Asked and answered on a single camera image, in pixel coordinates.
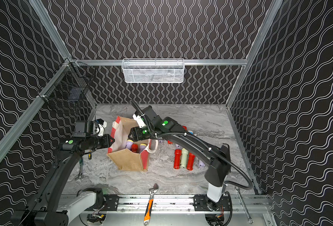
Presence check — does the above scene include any jute and red tote bag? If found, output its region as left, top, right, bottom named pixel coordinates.
left=107, top=116, right=158, bottom=171

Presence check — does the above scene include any black wire mesh basket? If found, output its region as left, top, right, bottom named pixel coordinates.
left=38, top=61, right=96, bottom=114

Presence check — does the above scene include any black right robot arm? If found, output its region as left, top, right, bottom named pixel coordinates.
left=128, top=100, right=253, bottom=211

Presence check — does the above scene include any white wire mesh basket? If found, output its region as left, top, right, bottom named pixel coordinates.
left=121, top=58, right=185, bottom=83

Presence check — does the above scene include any pale green flashlight front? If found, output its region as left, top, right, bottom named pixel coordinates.
left=180, top=148, right=189, bottom=168

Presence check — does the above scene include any silver combination wrench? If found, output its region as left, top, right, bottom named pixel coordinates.
left=234, top=186, right=254, bottom=225

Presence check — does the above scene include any orange handled adjustable wrench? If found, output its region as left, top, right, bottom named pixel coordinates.
left=143, top=183, right=159, bottom=226

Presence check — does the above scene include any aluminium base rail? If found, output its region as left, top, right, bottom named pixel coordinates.
left=83, top=195, right=270, bottom=214

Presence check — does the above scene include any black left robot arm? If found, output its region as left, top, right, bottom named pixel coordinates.
left=11, top=119, right=115, bottom=226

